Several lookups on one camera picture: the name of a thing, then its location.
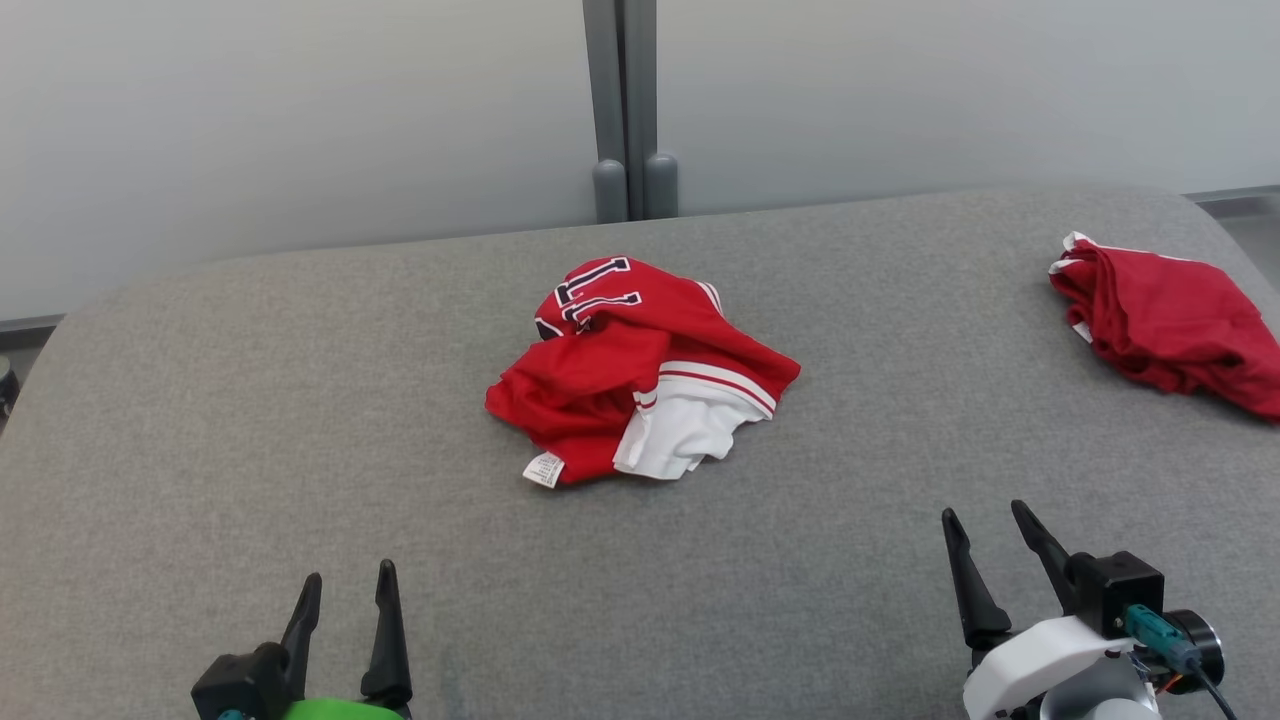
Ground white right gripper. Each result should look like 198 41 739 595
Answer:
941 500 1224 720

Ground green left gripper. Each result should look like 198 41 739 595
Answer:
280 558 415 720

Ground red shorts with white stripe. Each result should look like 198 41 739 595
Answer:
1047 231 1280 422

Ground red white number jersey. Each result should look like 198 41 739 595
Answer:
484 255 802 490

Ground grey fabric sofa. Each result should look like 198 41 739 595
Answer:
0 185 1280 720

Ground teal right camera connector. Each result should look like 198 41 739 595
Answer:
1124 604 1202 673

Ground black right camera cable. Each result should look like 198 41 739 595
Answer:
1193 664 1242 720

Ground grey metal partition post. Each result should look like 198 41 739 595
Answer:
582 0 680 224

